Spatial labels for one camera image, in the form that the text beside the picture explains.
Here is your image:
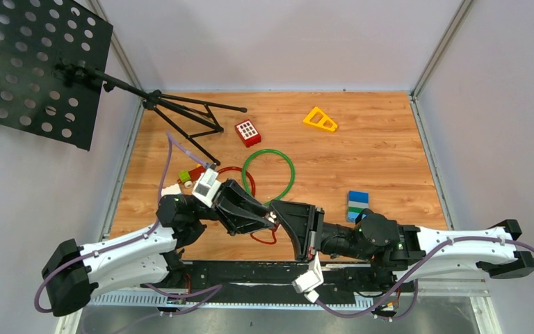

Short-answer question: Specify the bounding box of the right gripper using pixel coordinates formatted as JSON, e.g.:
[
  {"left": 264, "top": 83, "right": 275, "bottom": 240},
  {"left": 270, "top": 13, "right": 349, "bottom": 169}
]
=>
[{"left": 269, "top": 199, "right": 371, "bottom": 262}]

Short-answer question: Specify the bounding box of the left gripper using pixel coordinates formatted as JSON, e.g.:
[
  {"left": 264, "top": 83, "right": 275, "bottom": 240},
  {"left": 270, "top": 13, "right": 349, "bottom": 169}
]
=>
[{"left": 194, "top": 180, "right": 277, "bottom": 238}]

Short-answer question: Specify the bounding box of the red cable lock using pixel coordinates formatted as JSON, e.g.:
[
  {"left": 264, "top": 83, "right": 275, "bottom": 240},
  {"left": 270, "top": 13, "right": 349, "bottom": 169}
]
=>
[{"left": 217, "top": 166, "right": 256, "bottom": 196}]

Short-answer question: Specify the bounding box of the thin red wire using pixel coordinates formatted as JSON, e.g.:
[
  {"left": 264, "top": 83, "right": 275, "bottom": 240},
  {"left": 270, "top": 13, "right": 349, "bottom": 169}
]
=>
[{"left": 249, "top": 221, "right": 281, "bottom": 246}]

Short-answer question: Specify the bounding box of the green cable lock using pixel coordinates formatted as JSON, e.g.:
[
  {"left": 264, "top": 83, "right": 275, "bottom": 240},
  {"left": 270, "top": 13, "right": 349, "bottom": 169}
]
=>
[{"left": 242, "top": 148, "right": 296, "bottom": 204}]

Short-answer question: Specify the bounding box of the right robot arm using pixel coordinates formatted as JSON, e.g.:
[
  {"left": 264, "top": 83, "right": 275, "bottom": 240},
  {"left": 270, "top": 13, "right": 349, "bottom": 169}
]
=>
[{"left": 269, "top": 200, "right": 534, "bottom": 291}]

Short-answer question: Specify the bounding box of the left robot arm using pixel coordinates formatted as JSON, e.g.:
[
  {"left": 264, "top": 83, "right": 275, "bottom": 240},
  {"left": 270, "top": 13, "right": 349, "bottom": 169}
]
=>
[{"left": 34, "top": 180, "right": 276, "bottom": 317}]

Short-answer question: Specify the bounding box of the blue green white brick stack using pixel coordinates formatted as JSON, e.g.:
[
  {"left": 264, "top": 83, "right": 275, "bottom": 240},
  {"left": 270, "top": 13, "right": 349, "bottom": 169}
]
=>
[{"left": 346, "top": 191, "right": 369, "bottom": 223}]

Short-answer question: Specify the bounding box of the red green toy car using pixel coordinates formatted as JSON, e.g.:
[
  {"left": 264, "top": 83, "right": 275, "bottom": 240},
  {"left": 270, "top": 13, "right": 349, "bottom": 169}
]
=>
[{"left": 177, "top": 164, "right": 206, "bottom": 189}]

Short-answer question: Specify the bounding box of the white blue toy brick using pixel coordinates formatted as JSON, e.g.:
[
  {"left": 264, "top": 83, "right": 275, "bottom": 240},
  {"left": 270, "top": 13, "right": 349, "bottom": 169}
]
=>
[{"left": 161, "top": 184, "right": 182, "bottom": 197}]

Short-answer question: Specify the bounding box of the red window toy brick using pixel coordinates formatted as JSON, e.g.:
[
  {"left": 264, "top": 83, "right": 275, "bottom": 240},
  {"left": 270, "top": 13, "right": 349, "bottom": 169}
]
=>
[{"left": 234, "top": 120, "right": 261, "bottom": 148}]

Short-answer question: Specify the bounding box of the yellow triangular toy piece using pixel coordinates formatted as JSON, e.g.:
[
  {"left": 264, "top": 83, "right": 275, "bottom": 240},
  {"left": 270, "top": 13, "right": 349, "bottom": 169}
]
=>
[{"left": 302, "top": 106, "right": 338, "bottom": 133}]

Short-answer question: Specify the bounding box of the black perforated music stand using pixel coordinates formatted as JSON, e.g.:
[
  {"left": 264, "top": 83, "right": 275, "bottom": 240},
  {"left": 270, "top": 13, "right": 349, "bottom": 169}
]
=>
[{"left": 0, "top": 0, "right": 223, "bottom": 150}]

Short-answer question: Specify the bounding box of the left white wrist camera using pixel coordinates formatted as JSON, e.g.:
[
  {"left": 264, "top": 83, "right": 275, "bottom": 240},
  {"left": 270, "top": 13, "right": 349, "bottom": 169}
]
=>
[{"left": 192, "top": 168, "right": 222, "bottom": 208}]

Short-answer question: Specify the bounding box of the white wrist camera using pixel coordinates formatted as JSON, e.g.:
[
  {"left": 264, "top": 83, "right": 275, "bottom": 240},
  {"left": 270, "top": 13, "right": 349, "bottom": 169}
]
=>
[
  {"left": 292, "top": 253, "right": 324, "bottom": 303},
  {"left": 192, "top": 168, "right": 222, "bottom": 208}
]

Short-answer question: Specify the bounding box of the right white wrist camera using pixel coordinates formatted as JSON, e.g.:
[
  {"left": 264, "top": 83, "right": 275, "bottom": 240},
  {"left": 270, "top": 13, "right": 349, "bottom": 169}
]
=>
[{"left": 292, "top": 253, "right": 324, "bottom": 303}]

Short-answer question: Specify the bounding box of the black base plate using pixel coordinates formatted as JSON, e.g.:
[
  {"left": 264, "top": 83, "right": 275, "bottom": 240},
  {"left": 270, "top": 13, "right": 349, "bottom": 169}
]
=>
[{"left": 140, "top": 260, "right": 416, "bottom": 305}]

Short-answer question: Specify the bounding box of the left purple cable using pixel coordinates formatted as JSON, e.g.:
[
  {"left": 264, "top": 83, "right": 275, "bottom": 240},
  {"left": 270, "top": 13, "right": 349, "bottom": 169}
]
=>
[{"left": 33, "top": 131, "right": 224, "bottom": 319}]

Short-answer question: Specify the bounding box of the purple cable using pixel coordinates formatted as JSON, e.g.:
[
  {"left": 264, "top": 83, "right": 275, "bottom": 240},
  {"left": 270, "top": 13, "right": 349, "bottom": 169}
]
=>
[
  {"left": 315, "top": 236, "right": 534, "bottom": 322},
  {"left": 33, "top": 131, "right": 224, "bottom": 319}
]

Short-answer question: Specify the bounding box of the grey slotted cable duct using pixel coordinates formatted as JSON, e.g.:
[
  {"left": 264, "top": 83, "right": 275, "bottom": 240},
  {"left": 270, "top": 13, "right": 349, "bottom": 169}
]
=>
[{"left": 88, "top": 289, "right": 373, "bottom": 311}]

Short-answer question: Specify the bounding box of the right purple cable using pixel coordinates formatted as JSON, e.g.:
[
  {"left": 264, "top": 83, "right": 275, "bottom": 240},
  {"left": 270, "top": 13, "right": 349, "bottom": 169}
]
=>
[{"left": 315, "top": 236, "right": 534, "bottom": 322}]

